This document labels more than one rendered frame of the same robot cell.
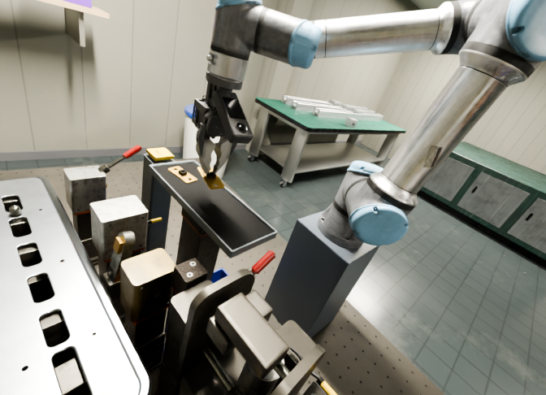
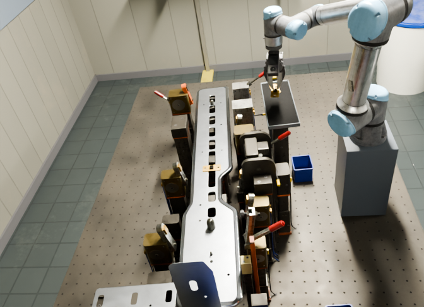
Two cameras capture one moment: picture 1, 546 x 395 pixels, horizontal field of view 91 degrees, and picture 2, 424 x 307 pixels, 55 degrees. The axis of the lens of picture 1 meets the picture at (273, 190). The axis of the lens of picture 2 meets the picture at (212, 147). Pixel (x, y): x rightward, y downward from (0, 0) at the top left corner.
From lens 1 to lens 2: 1.36 m
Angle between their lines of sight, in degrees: 51
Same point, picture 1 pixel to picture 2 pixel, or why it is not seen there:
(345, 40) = (329, 18)
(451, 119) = (351, 66)
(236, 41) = (269, 32)
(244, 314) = (251, 143)
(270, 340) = (253, 150)
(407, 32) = not seen: hidden behind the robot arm
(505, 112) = not seen: outside the picture
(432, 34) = not seen: hidden behind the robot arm
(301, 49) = (289, 35)
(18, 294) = (205, 132)
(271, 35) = (279, 30)
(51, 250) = (219, 120)
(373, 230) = (335, 126)
